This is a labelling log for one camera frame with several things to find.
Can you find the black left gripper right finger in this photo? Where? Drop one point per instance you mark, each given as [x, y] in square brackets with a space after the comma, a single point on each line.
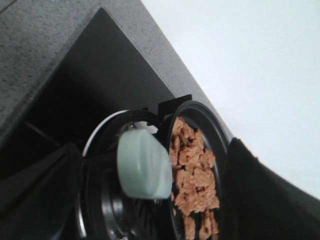
[258, 204]

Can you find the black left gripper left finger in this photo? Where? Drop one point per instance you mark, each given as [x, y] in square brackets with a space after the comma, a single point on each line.
[36, 202]

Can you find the brown meat pieces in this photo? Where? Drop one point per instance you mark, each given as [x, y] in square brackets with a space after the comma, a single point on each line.
[194, 179]

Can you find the black frying pan green handle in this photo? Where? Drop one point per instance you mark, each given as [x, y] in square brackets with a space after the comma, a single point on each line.
[143, 160]

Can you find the black gas burner with grate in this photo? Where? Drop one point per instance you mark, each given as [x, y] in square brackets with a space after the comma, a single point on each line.
[103, 210]

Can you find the black glass cooktop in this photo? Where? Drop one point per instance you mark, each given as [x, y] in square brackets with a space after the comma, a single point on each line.
[102, 74]

